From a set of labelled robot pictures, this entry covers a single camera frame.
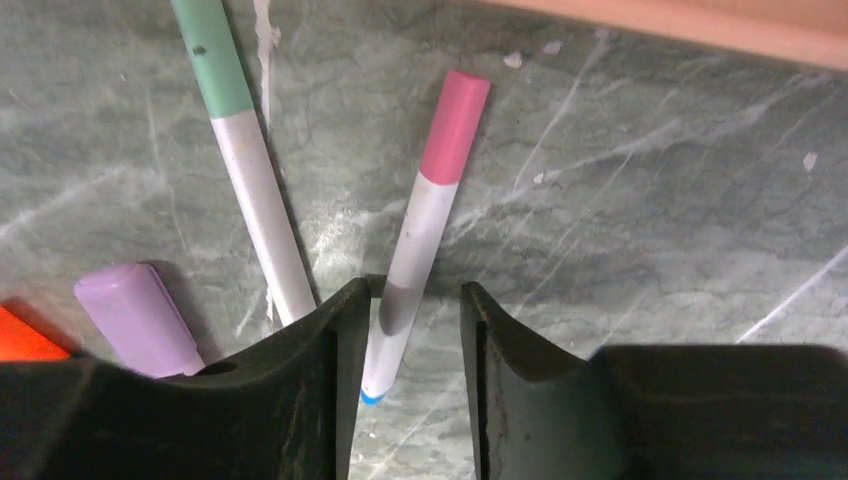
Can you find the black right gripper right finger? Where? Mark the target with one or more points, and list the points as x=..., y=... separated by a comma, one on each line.
x=648, y=411

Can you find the orange plastic desk organizer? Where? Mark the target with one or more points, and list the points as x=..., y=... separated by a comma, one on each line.
x=812, y=33

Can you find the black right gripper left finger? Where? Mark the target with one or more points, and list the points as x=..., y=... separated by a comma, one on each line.
x=283, y=408

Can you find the orange black highlighter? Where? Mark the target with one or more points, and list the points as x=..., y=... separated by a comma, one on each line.
x=21, y=342

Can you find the white pen green cap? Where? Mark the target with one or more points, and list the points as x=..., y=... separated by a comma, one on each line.
x=221, y=78

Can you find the pink highlighter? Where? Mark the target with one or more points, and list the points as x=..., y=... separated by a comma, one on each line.
x=135, y=313

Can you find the white pen pink cap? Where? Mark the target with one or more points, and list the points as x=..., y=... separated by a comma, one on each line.
x=451, y=135

